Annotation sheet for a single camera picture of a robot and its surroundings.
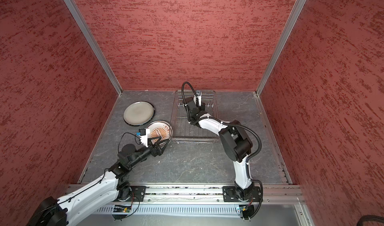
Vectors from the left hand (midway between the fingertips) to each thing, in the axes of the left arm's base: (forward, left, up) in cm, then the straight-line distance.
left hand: (166, 141), depth 78 cm
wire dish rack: (+13, -7, -12) cm, 19 cm away
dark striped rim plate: (+17, +23, -12) cm, 31 cm away
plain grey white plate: (+28, +26, -12) cm, 40 cm away
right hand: (+27, -17, 0) cm, 32 cm away
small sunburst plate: (+15, +8, -12) cm, 21 cm away
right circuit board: (-29, -42, -15) cm, 53 cm away
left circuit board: (-29, +20, -16) cm, 39 cm away
